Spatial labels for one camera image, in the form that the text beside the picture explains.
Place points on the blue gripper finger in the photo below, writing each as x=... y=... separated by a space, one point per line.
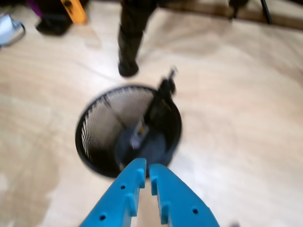
x=118 y=203
x=182 y=203

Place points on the black controller dock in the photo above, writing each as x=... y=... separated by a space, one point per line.
x=53 y=23

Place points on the orange game controller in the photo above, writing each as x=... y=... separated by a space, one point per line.
x=73 y=10

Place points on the black grip gel pen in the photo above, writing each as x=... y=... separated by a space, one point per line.
x=158 y=111

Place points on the purple game controller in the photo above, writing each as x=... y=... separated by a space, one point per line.
x=34 y=7

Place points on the black mesh pen holder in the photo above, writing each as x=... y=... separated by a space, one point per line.
x=99 y=123

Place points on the black tripod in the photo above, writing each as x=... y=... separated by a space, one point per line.
x=130 y=47

